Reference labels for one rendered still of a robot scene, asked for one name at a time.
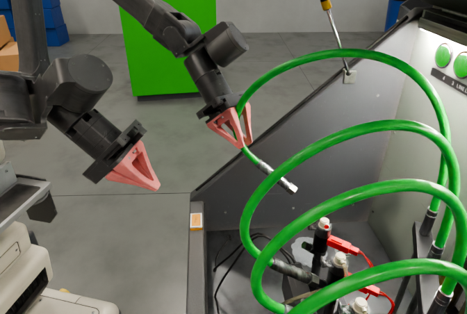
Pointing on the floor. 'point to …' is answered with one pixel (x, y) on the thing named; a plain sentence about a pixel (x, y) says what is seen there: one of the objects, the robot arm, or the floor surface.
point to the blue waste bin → (395, 8)
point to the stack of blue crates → (57, 27)
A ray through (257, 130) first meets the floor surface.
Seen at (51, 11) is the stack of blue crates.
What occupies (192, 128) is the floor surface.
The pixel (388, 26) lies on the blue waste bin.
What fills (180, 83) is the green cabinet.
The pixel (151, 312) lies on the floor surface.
